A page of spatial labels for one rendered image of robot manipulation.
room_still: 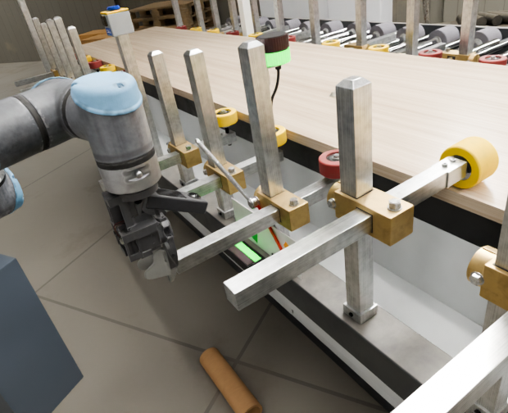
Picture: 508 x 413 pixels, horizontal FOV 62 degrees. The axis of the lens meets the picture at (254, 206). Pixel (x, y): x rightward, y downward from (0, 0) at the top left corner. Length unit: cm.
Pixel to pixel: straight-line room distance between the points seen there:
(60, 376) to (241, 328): 70
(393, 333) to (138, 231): 48
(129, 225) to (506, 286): 53
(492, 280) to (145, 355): 150
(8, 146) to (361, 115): 49
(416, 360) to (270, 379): 92
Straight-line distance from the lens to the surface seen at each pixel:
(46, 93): 72
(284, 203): 86
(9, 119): 69
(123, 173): 65
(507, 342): 49
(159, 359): 182
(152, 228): 71
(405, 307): 98
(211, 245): 80
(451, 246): 90
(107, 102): 62
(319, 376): 163
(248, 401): 151
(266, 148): 84
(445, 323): 96
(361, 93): 60
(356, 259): 74
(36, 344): 170
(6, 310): 158
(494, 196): 82
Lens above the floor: 132
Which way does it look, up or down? 31 degrees down
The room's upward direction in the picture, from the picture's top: 10 degrees counter-clockwise
